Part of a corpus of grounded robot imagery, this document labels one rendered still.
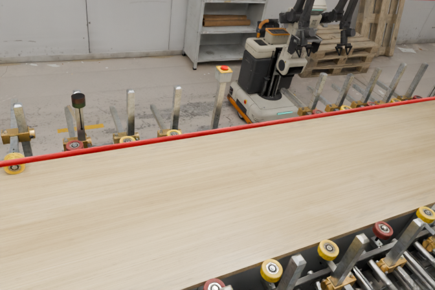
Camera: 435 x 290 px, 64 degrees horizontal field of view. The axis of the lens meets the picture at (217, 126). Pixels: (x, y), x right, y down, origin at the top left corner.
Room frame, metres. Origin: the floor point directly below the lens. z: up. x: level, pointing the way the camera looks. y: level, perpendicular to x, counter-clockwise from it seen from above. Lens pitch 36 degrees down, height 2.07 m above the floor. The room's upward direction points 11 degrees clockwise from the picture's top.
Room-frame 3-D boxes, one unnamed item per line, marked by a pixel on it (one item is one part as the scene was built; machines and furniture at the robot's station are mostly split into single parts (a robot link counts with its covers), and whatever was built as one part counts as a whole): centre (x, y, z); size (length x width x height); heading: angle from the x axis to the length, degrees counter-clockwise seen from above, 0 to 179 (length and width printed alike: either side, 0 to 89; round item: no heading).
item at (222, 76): (1.73, 0.02, 1.18); 0.07 x 0.07 x 0.08; 30
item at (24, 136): (1.20, 0.91, 0.95); 0.14 x 0.06 x 0.05; 120
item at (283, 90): (2.16, -0.54, 0.84); 0.43 x 0.03 x 0.04; 30
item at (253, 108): (3.27, -0.47, 0.16); 0.67 x 0.64 x 0.25; 30
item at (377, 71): (2.36, -1.05, 0.90); 0.04 x 0.04 x 0.48; 30
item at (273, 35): (3.36, -0.41, 0.87); 0.23 x 0.15 x 0.11; 120
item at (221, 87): (1.73, 0.02, 0.93); 0.05 x 0.05 x 0.45; 30
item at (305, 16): (2.76, -0.52, 1.41); 0.11 x 0.06 x 0.43; 121
